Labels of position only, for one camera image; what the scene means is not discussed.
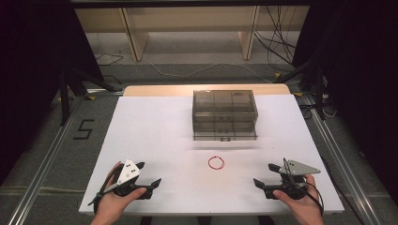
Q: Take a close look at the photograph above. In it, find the white table sheet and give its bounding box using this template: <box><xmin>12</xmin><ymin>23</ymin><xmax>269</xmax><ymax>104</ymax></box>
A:
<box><xmin>78</xmin><ymin>94</ymin><xmax>345</xmax><ymax>217</ymax></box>

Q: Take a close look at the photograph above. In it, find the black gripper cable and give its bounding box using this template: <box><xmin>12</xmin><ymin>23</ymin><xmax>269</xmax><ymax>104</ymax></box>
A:
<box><xmin>87</xmin><ymin>163</ymin><xmax>125</xmax><ymax>214</ymax></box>
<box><xmin>282</xmin><ymin>157</ymin><xmax>325</xmax><ymax>218</ymax></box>

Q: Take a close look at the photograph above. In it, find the person's left hand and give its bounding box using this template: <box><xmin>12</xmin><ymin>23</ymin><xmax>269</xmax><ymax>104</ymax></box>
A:
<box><xmin>90</xmin><ymin>160</ymin><xmax>147</xmax><ymax>225</ymax></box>

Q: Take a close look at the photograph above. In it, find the smoky transparent drawer box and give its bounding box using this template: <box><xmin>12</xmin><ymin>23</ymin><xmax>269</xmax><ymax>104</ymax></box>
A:
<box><xmin>191</xmin><ymin>89</ymin><xmax>259</xmax><ymax>142</ymax></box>

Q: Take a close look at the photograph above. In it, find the thin black floor cable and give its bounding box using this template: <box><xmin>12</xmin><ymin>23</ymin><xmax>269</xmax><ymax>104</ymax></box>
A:
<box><xmin>95</xmin><ymin>52</ymin><xmax>125</xmax><ymax>67</ymax></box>

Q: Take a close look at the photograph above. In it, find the person's right hand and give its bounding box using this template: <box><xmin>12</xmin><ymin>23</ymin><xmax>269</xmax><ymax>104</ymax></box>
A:
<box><xmin>272</xmin><ymin>173</ymin><xmax>325</xmax><ymax>225</ymax></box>

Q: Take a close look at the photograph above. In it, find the long white floor cable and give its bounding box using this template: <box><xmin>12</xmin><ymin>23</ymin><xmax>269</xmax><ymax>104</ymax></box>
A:
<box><xmin>149</xmin><ymin>62</ymin><xmax>274</xmax><ymax>84</ymax></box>

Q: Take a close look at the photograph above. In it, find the dark curtain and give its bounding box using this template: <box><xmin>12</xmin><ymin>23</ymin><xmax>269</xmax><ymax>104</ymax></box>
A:
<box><xmin>0</xmin><ymin>0</ymin><xmax>105</xmax><ymax>186</ymax></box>
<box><xmin>292</xmin><ymin>0</ymin><xmax>398</xmax><ymax>199</ymax></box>

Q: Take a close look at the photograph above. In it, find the red rubber band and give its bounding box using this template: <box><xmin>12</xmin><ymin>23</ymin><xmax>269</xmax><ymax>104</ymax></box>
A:
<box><xmin>207</xmin><ymin>156</ymin><xmax>226</xmax><ymax>171</ymax></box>

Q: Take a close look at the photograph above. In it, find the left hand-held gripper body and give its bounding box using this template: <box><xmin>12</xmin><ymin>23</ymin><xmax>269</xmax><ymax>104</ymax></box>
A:
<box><xmin>107</xmin><ymin>158</ymin><xmax>154</xmax><ymax>201</ymax></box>

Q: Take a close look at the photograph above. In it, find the light wooden shelf unit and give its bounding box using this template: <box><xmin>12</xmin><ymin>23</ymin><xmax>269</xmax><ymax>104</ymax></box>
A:
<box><xmin>74</xmin><ymin>5</ymin><xmax>312</xmax><ymax>62</ymax></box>

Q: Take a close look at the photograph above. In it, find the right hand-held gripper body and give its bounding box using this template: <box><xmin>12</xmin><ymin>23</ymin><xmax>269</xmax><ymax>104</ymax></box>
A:
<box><xmin>264</xmin><ymin>158</ymin><xmax>322</xmax><ymax>201</ymax></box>

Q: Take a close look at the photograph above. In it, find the short white cable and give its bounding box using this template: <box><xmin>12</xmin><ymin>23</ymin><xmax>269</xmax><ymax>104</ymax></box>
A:
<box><xmin>321</xmin><ymin>93</ymin><xmax>338</xmax><ymax>119</ymax></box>

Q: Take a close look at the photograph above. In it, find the aluminium floor rail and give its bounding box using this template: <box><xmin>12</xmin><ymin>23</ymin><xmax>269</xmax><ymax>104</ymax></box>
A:
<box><xmin>7</xmin><ymin>96</ymin><xmax>83</xmax><ymax>225</ymax></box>
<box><xmin>303</xmin><ymin>93</ymin><xmax>382</xmax><ymax>225</ymax></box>

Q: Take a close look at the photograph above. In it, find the black metal stand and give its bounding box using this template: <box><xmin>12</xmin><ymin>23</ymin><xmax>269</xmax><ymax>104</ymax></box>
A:
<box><xmin>275</xmin><ymin>52</ymin><xmax>330</xmax><ymax>122</ymax></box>
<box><xmin>58</xmin><ymin>66</ymin><xmax>125</xmax><ymax>127</ymax></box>

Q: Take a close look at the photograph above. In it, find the bundle of black cables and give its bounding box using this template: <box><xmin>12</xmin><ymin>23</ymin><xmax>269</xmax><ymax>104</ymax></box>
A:
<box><xmin>253</xmin><ymin>5</ymin><xmax>299</xmax><ymax>73</ymax></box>

